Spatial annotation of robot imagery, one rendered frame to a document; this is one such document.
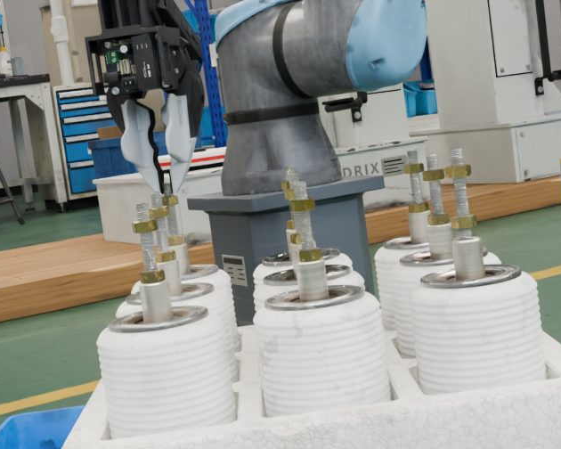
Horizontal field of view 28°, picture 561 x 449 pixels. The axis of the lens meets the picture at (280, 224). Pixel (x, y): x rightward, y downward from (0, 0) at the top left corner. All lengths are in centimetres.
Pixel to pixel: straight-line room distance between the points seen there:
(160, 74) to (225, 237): 41
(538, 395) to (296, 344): 17
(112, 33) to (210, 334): 32
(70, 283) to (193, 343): 189
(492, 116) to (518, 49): 22
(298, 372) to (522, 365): 16
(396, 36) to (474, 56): 232
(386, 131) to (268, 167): 194
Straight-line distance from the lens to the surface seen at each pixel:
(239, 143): 135
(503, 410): 80
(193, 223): 289
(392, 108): 329
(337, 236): 134
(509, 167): 350
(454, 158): 84
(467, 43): 361
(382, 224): 309
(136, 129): 106
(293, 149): 133
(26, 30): 945
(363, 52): 124
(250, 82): 134
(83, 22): 722
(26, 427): 120
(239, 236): 134
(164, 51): 101
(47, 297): 268
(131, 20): 103
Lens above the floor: 39
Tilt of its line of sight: 6 degrees down
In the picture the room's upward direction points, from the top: 8 degrees counter-clockwise
